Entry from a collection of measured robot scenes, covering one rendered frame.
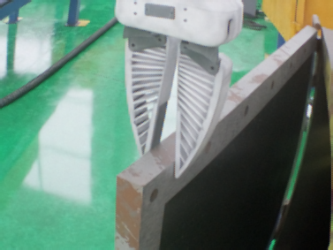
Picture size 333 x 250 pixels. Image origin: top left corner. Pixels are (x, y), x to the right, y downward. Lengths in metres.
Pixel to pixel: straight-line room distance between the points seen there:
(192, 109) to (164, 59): 0.05
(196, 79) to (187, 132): 0.05
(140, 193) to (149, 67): 0.10
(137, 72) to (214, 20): 0.11
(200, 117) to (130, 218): 0.10
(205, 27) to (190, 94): 0.08
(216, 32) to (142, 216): 0.17
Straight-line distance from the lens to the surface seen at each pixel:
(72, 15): 4.71
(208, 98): 0.46
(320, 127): 1.04
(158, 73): 0.48
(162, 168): 0.49
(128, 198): 0.48
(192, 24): 0.42
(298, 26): 2.66
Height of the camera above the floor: 1.48
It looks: 28 degrees down
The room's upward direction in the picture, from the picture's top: 6 degrees clockwise
